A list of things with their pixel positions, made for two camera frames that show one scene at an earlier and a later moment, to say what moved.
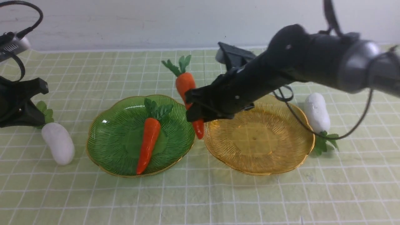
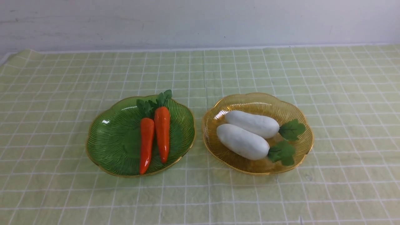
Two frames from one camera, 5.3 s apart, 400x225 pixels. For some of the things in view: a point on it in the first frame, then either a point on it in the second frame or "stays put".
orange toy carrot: x=198 y=127 → x=162 y=121
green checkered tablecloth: x=359 y=184 stays put
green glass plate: x=116 y=132 stays put
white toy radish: x=57 y=137 → x=246 y=145
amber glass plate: x=275 y=136 stays put
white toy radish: x=317 y=119 → x=264 y=126
